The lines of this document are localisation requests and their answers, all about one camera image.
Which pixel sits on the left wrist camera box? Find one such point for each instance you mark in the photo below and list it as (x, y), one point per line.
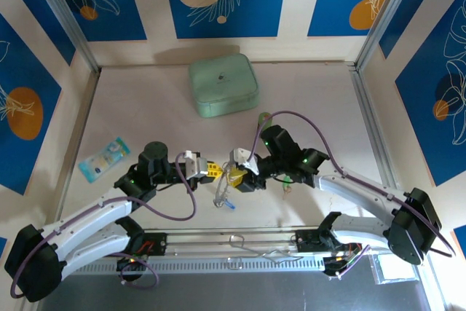
(196, 169)

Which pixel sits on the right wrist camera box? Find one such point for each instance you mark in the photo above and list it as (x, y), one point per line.
(242, 156)

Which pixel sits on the green key tag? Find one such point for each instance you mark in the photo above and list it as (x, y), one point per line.
(287, 180)

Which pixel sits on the aluminium frame rail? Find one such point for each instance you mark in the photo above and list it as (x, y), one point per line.
(204, 240)

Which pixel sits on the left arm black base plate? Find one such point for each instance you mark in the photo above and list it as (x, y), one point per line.
(156, 243)

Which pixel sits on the green cylindrical can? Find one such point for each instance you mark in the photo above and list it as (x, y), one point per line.
(263, 118)

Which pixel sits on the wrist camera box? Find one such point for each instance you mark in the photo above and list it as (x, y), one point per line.
(242, 156)
(196, 169)

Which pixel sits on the aluminium corner post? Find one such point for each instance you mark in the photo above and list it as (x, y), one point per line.
(62, 16)
(384, 16)

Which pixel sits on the blue key tag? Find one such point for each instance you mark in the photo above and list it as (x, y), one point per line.
(230, 206)

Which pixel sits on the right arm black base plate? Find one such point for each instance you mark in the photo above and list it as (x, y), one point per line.
(306, 242)

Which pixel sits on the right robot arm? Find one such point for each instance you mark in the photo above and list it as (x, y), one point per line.
(356, 191)

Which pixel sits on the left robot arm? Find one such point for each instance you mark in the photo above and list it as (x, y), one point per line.
(87, 216)

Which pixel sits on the black controller board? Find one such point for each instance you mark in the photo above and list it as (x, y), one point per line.
(340, 261)
(131, 263)

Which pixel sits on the light blue wipes packet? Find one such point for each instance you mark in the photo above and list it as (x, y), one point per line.
(103, 160)

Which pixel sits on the mint green zip case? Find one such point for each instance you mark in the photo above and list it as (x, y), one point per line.
(222, 85)

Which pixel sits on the clear plastic bag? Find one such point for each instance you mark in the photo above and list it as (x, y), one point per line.
(395, 269)

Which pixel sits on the aluminium side rail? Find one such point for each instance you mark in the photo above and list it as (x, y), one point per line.
(367, 107)
(85, 121)

